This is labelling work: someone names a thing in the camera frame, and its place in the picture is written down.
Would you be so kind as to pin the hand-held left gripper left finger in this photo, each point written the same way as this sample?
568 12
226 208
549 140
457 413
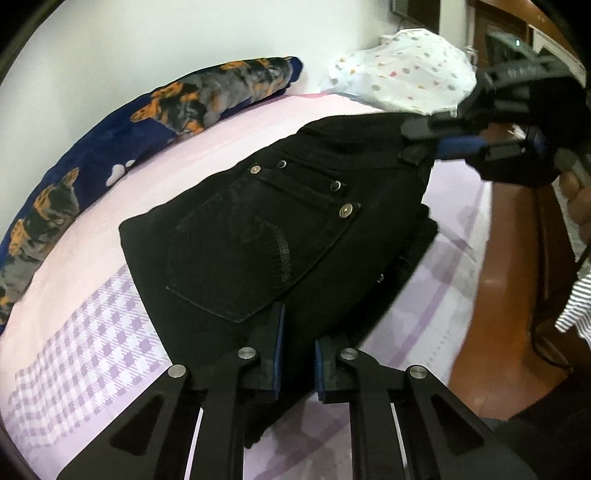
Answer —
278 350

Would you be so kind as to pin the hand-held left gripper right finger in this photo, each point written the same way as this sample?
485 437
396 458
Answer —
319 369

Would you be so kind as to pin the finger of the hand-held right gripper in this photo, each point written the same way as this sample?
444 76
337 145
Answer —
457 144
508 159

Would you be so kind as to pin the black pants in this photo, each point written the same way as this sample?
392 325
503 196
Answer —
277 240

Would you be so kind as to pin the striped sleeve forearm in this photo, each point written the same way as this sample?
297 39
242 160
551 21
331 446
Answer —
577 304

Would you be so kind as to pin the person's right hand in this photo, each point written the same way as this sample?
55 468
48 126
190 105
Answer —
577 203

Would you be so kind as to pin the brown wooden door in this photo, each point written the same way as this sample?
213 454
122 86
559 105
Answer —
501 27

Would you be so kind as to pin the white dotted pillow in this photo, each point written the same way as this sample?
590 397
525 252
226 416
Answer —
406 69

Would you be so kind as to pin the pink purple checked bed sheet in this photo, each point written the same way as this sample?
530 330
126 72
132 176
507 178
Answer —
92 350

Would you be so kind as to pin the dark cloth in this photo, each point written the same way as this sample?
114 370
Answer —
540 429

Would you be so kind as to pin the navy cat-print pillow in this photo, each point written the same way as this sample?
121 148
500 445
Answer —
115 138

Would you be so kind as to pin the brown wooden bed frame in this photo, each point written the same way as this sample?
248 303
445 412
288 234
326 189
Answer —
503 286

